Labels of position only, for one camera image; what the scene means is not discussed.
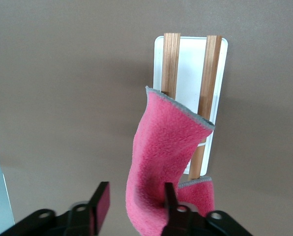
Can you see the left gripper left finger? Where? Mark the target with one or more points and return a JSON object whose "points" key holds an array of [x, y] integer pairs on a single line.
{"points": [[87, 221]]}

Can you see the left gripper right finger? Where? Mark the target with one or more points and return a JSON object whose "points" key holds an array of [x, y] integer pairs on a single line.
{"points": [[185, 223]]}

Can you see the pink microfibre cloth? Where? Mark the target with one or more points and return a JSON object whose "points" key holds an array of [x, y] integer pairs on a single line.
{"points": [[166, 137]]}

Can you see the white rack base tray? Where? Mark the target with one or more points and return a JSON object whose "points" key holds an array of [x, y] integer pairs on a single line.
{"points": [[190, 73]]}

